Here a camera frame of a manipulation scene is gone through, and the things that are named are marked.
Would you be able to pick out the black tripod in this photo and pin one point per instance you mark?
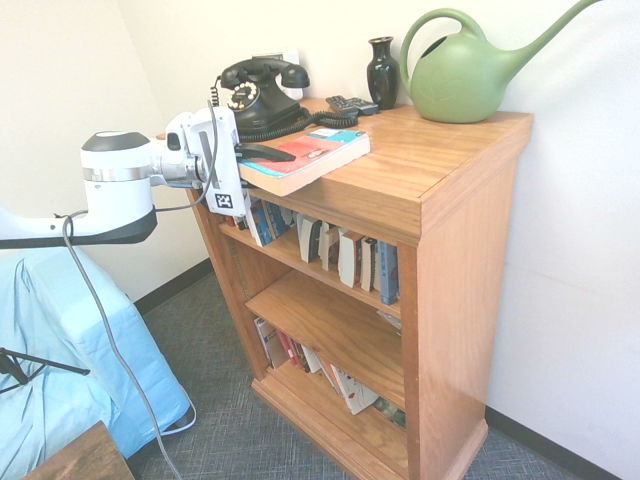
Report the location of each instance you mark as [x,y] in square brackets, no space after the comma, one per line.
[45,362]

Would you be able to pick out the grey white booklet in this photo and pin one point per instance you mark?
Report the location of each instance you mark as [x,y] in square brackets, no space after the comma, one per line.
[391,320]

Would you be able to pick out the large grey white book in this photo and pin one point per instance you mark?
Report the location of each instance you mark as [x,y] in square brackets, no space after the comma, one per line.
[267,342]

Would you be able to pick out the white book with red print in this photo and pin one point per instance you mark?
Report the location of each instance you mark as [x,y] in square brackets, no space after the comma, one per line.
[356,392]

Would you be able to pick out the black remote control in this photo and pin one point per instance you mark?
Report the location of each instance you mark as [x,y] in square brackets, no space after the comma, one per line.
[340,103]
[366,106]

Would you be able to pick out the black rotary telephone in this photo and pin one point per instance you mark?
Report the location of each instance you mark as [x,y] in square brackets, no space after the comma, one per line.
[260,100]
[330,120]

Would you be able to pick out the blue cover book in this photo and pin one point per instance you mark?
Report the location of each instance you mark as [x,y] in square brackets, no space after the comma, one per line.
[389,275]

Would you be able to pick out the plain white book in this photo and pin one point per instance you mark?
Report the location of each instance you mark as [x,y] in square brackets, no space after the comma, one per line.
[312,361]

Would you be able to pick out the wooden bookshelf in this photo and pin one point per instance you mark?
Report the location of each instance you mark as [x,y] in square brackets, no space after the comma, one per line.
[380,160]

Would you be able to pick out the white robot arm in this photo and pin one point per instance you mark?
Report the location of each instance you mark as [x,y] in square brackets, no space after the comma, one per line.
[117,175]

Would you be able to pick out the green plastic watering can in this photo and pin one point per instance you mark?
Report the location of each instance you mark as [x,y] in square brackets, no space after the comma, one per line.
[450,85]

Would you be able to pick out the orange spined book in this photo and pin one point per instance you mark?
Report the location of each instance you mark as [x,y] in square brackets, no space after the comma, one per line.
[329,375]

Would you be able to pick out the brown cover thick book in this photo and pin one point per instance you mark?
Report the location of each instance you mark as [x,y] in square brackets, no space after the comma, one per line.
[348,260]

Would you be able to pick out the white wall outlet plate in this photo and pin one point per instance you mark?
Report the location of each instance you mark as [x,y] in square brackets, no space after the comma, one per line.
[292,55]

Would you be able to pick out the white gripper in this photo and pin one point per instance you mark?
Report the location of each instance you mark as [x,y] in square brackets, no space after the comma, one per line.
[222,160]

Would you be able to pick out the white tube frame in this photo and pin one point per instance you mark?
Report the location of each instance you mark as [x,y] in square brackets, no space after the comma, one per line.
[189,417]

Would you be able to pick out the small white book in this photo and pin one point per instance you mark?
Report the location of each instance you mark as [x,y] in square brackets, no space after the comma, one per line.
[328,247]

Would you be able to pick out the light blue cloth cover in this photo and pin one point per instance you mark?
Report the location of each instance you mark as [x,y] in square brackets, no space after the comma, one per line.
[75,325]

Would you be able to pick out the red and teal paperback book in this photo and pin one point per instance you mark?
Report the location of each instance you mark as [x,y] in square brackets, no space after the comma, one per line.
[320,155]

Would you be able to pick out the black glossy vase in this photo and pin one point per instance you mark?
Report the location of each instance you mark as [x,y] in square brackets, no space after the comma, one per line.
[383,75]

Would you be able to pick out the dark red book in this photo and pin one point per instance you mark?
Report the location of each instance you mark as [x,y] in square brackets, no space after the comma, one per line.
[301,357]

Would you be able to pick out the small wooden table corner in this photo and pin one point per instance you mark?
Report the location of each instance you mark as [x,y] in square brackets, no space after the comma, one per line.
[85,455]

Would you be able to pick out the bright red book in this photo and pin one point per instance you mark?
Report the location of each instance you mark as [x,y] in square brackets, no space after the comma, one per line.
[288,350]

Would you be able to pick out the green patterned book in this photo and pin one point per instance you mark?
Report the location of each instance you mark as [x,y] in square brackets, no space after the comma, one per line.
[391,412]

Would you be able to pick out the black spined paperback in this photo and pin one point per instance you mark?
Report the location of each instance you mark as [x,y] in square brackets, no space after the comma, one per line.
[368,267]

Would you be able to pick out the black cover white-paged book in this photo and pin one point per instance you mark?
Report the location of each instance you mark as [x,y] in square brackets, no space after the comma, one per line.
[307,239]

